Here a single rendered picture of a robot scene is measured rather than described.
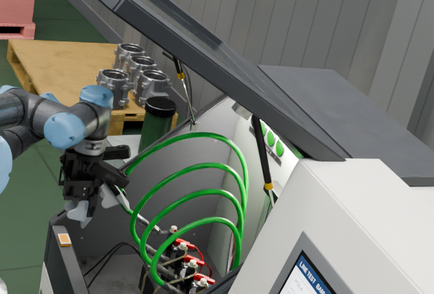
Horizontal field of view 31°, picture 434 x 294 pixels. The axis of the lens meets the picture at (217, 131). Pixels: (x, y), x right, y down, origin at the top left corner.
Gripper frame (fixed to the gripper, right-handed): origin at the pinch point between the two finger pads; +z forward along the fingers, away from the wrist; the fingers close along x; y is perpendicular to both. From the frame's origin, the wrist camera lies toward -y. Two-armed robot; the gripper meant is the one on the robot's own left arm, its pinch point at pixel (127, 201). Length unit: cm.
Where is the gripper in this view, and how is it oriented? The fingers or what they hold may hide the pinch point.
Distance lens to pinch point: 207.9
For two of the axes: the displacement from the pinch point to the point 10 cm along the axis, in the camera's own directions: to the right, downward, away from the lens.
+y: -8.1, 5.8, -0.3
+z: 5.5, 7.8, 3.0
